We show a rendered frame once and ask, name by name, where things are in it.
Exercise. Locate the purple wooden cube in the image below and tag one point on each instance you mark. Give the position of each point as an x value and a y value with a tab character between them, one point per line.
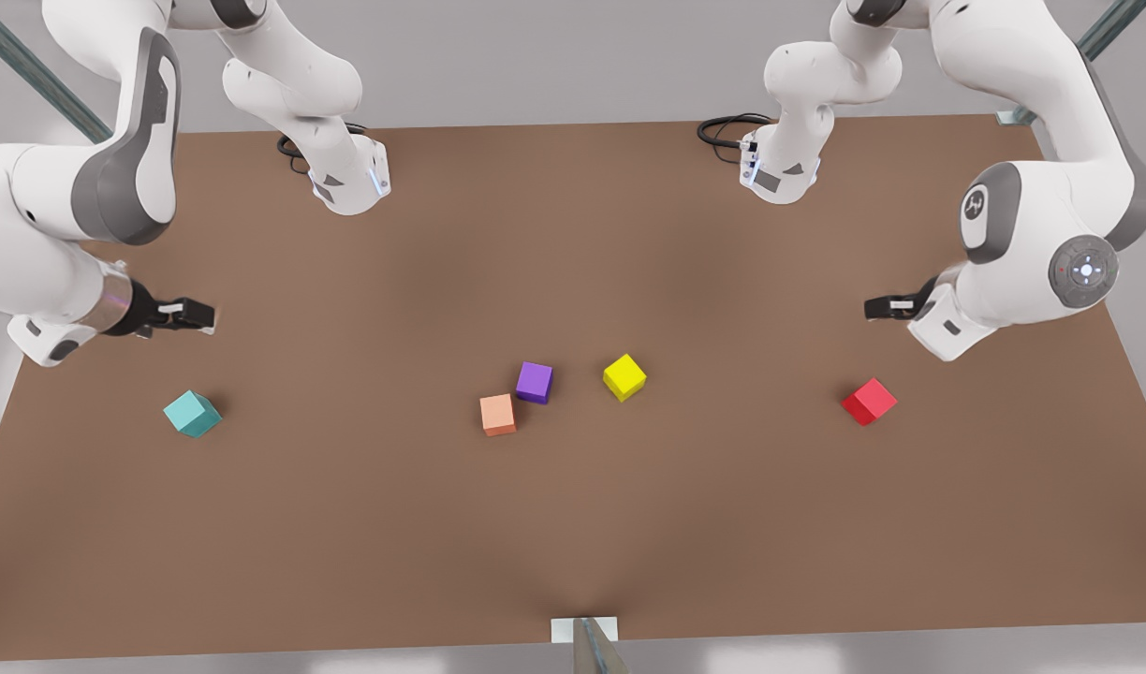
534	382

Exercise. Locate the orange wooden cube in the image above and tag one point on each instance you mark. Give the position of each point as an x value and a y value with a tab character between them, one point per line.
497	414

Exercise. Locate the silver frame post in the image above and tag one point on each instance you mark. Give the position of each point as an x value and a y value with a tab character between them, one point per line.
592	646
1088	47
39	75

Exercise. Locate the teal wooden cube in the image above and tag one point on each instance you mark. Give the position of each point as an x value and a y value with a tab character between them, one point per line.
192	414

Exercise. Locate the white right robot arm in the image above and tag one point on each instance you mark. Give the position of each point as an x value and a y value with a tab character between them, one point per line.
124	159

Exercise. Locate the red wooden cube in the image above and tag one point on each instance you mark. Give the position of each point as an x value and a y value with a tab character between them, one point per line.
869	402

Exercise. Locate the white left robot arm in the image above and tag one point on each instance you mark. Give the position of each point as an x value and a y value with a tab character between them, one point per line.
1022	215

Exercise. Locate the yellow wooden cube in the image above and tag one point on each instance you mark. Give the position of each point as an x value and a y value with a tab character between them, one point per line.
624	376

